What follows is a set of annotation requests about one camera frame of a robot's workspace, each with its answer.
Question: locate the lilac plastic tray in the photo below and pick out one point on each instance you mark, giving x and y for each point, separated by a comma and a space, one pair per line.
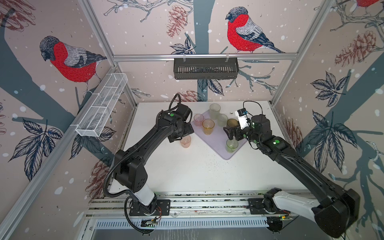
217, 140

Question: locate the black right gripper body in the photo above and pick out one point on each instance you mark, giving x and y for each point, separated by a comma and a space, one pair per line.
247, 133

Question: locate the white mesh wall basket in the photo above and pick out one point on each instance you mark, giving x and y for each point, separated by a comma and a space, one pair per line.
100, 110

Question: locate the pale green tall glass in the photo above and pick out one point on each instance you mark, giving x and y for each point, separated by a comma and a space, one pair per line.
214, 111

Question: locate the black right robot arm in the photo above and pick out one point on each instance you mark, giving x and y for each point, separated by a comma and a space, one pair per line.
334, 209

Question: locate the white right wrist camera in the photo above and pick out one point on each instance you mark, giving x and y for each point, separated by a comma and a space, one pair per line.
242, 116

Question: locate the aluminium rail frame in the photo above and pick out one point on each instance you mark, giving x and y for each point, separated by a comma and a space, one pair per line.
190, 205

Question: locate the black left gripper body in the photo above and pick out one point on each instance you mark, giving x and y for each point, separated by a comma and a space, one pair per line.
186, 129

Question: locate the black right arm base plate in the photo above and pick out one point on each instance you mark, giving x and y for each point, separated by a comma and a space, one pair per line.
257, 207

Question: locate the bright green glass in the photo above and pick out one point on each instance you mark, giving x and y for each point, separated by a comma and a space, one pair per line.
231, 146

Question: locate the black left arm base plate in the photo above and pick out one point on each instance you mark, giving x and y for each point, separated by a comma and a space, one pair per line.
155, 208

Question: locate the yellow amber glass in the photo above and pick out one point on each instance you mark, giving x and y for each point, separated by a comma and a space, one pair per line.
208, 126

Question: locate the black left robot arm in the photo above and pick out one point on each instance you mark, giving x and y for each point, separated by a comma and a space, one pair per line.
128, 175

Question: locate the rose pink glass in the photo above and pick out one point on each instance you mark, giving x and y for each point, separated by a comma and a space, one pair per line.
198, 120

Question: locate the pale green small glass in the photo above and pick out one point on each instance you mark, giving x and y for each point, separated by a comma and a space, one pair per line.
222, 120

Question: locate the black wire wall basket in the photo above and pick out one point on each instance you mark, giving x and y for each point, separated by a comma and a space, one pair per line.
206, 68

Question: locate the dark brown glass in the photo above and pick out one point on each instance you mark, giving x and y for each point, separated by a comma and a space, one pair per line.
232, 123

